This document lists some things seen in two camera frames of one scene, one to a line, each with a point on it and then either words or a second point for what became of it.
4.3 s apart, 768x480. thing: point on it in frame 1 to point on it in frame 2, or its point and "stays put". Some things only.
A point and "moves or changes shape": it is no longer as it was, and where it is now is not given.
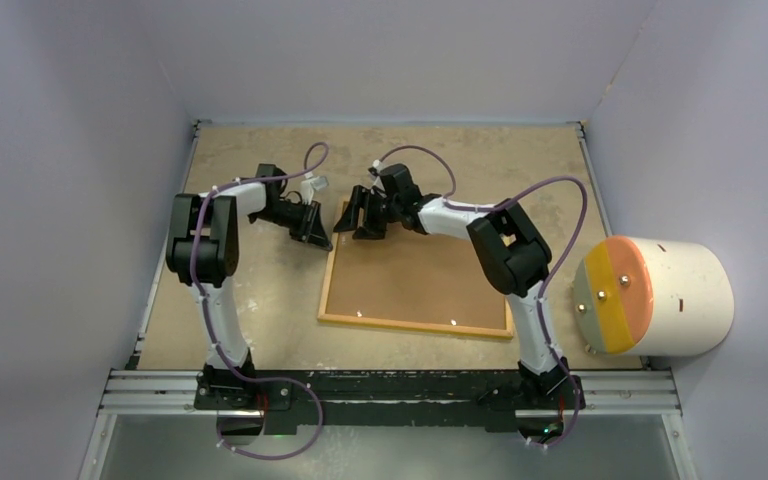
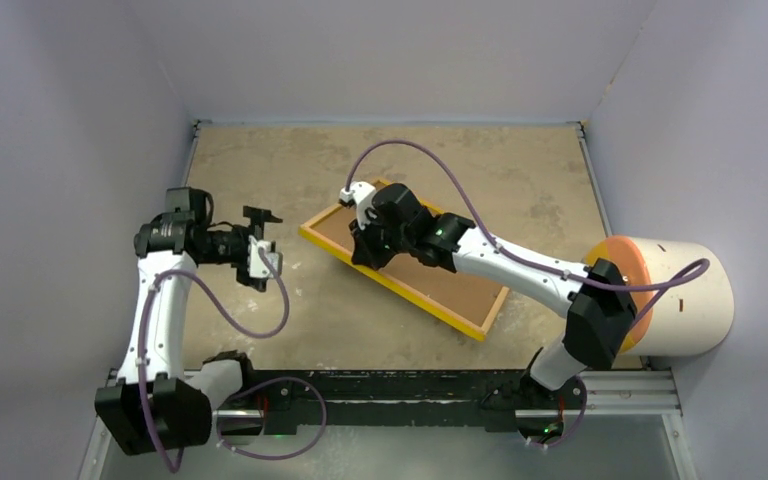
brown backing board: (416, 277) moves or changes shape
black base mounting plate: (317, 401) stays put
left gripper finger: (315, 232) to (259, 217)
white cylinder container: (649, 296) stays put
